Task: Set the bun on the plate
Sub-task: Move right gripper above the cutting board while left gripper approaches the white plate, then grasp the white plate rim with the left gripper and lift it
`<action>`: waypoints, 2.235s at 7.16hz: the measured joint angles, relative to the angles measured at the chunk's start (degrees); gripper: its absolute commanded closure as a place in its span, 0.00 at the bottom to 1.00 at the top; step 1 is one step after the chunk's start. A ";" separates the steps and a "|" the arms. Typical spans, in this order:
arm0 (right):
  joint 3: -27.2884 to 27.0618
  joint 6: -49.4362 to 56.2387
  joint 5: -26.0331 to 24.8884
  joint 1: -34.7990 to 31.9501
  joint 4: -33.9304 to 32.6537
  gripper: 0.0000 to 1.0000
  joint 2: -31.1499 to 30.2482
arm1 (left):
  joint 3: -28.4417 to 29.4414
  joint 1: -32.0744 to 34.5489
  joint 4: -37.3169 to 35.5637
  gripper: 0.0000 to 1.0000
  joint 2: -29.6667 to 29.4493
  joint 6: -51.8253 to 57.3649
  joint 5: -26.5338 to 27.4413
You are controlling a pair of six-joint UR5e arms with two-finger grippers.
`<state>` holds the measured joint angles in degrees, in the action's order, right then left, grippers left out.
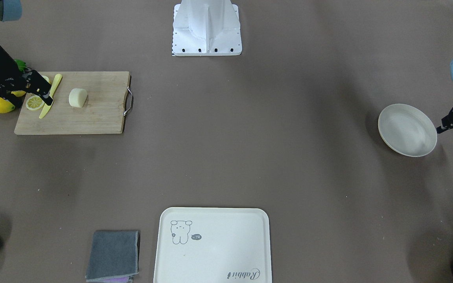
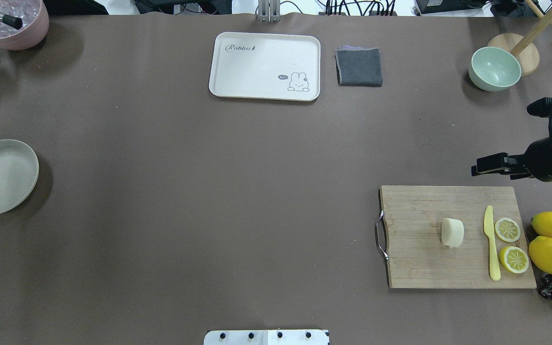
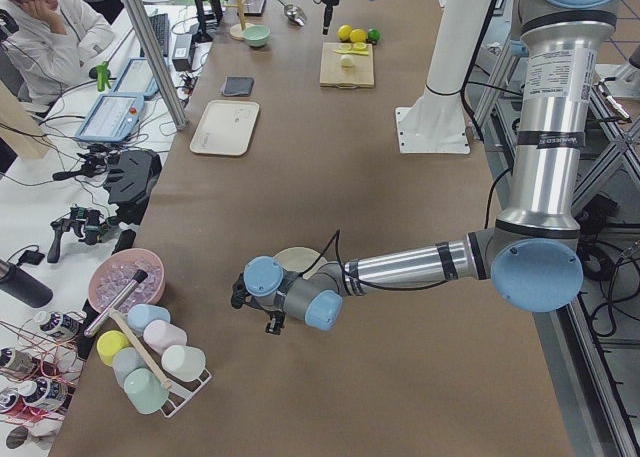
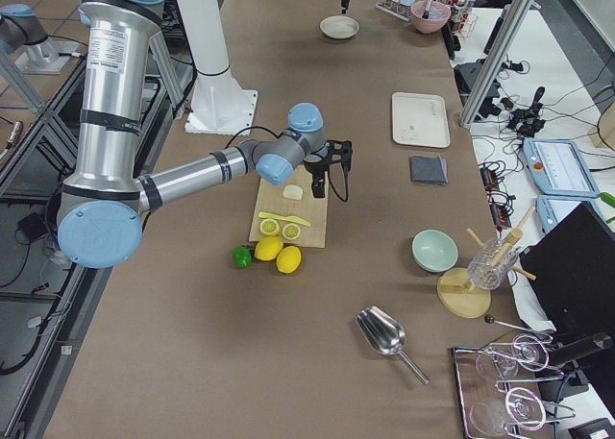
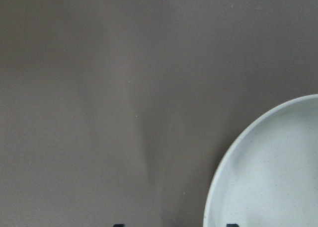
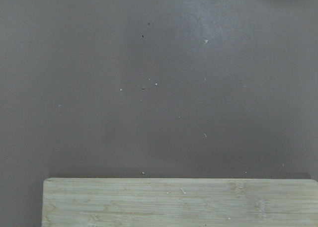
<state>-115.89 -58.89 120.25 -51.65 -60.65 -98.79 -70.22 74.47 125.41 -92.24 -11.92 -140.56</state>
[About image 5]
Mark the cream round plate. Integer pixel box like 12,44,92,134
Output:
203,94,318,227

